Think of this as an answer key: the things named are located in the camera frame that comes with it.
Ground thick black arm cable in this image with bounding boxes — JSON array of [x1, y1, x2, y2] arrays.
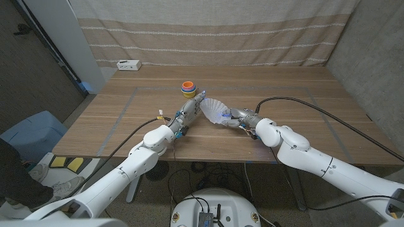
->
[[62, 117, 171, 199], [254, 96, 404, 162]]

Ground small grey electronics box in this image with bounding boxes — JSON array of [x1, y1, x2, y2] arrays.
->
[[198, 211, 214, 227]]

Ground blue plastic bin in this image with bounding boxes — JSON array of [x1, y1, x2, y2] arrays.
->
[[0, 110, 69, 163]]

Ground grey table leg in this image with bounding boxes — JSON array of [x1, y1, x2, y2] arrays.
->
[[285, 164, 307, 211]]

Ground black floor cable tangle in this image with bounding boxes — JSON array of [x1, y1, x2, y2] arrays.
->
[[167, 162, 253, 206]]

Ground round black floor fan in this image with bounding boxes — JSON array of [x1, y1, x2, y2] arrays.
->
[[145, 160, 170, 182]]

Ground person in dark trousers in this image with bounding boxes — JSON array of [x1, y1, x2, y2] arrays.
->
[[0, 138, 86, 211]]

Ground white robot torso base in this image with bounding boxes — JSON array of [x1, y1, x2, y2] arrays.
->
[[170, 187, 262, 227]]

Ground thin black left wrist cable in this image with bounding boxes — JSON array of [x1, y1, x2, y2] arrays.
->
[[169, 148, 178, 221]]

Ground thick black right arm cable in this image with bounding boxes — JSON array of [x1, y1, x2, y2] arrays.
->
[[254, 96, 404, 162]]

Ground stacked colourful plastic cups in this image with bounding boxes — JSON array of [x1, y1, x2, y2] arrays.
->
[[181, 81, 197, 99]]

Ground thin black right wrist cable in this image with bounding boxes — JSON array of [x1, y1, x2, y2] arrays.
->
[[270, 147, 404, 211]]

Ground white paper coffee filter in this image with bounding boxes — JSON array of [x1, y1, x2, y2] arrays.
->
[[199, 98, 231, 125]]

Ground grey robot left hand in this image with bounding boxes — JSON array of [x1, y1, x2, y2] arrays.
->
[[170, 90, 208, 138]]

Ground white door frame panel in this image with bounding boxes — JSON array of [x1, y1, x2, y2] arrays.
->
[[23, 0, 107, 95]]

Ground white power outlet box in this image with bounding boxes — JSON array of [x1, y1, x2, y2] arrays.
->
[[116, 59, 142, 71]]

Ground white robot chest edge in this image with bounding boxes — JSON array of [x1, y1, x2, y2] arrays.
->
[[0, 218, 129, 227]]

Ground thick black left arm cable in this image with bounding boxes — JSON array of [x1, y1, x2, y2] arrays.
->
[[62, 117, 171, 199]]

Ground beige striped fabric backdrop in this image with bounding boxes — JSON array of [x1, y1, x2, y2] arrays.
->
[[68, 0, 360, 67]]

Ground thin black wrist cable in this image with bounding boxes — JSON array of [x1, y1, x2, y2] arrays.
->
[[270, 147, 404, 211], [169, 148, 178, 221]]

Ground white table leg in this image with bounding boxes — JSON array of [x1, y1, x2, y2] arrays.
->
[[126, 176, 141, 204]]

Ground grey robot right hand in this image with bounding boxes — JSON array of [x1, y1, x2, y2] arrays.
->
[[220, 107, 264, 129]]

